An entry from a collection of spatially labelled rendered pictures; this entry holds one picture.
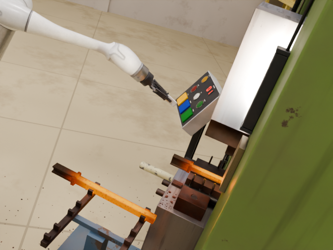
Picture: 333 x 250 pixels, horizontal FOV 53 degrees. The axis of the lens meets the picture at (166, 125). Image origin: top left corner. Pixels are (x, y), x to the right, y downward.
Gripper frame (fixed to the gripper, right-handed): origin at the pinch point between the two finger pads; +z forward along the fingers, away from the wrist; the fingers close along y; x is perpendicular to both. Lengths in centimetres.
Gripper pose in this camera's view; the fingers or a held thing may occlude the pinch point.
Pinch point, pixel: (170, 100)
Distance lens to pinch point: 179.8
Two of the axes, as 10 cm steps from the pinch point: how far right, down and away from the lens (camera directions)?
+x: 7.2, -6.2, -3.0
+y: 0.9, 5.2, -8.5
